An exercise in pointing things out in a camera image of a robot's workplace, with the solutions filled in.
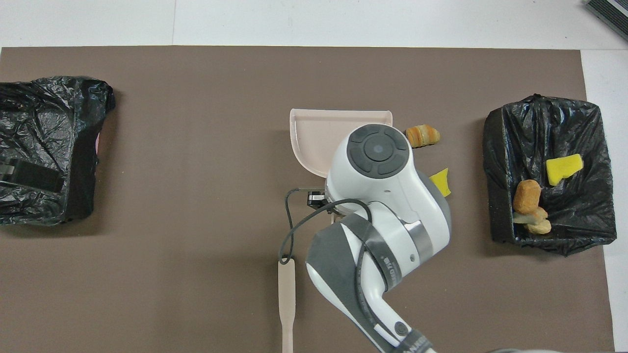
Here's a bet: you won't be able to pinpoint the beige plastic dustpan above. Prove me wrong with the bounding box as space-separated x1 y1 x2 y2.
289 108 394 224

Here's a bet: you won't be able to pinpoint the beige hand brush black bristles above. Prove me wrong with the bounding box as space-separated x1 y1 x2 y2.
278 258 297 353

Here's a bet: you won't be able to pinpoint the brown bread roll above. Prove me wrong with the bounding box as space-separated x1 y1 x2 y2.
513 179 542 215

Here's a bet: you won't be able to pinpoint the pale flaky pastry piece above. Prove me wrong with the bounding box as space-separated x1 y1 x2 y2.
513 207 549 225

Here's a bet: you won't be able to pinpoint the crusty bread chunk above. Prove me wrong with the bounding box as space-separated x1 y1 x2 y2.
524 219 552 235

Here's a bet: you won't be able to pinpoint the yellow sponge piece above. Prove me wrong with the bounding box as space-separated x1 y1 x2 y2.
429 168 451 198
546 153 584 187

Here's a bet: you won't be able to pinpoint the black bag-lined trash bin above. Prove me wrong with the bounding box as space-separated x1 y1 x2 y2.
0 75 116 227
482 93 618 257

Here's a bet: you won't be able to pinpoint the striped orange croissant piece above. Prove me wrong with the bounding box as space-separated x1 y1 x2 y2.
405 124 441 150

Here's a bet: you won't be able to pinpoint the brown table mat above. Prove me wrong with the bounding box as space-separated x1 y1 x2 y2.
0 46 616 353

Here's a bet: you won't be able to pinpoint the dark grey ribbed panel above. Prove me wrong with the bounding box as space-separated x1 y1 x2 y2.
585 0 628 42

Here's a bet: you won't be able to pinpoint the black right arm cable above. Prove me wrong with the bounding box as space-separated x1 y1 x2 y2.
278 188 376 322

